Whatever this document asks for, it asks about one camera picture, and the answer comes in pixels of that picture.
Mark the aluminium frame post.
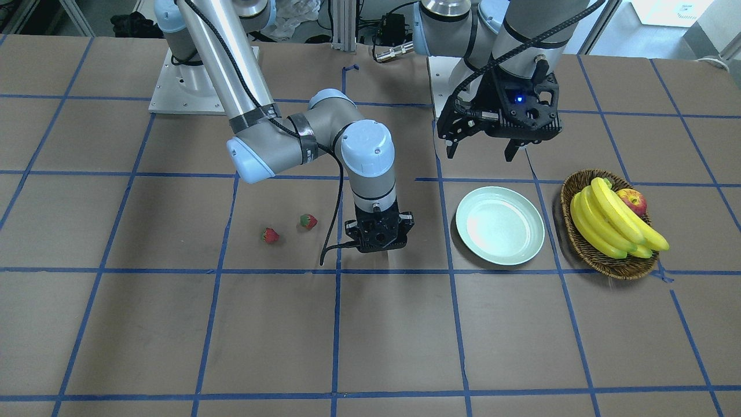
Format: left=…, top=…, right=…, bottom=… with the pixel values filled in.
left=328, top=0, right=359, bottom=54

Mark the yellow banana bunch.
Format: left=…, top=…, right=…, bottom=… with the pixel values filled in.
left=567, top=176, right=670, bottom=259

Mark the red yellow apple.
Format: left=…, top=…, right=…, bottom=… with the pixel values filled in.
left=616, top=188, right=647, bottom=217

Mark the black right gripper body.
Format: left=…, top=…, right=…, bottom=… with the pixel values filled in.
left=345, top=203, right=414, bottom=253

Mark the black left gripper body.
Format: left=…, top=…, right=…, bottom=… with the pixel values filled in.
left=437, top=68, right=563, bottom=145

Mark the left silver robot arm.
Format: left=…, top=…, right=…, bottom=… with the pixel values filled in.
left=413, top=1, right=603, bottom=161

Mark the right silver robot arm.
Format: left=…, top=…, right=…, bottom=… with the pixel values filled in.
left=154, top=1, right=414, bottom=253

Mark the brown wicker basket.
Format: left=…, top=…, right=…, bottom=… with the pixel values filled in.
left=559, top=169, right=669, bottom=280

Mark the light green plate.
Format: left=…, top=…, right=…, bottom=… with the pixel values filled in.
left=455, top=186, right=545, bottom=266

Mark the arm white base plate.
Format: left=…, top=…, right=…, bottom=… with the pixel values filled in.
left=428, top=56, right=474, bottom=122
left=149, top=50, right=225, bottom=116

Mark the red strawberry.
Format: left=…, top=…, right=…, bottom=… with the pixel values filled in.
left=299, top=213, right=318, bottom=231
left=262, top=227, right=280, bottom=244

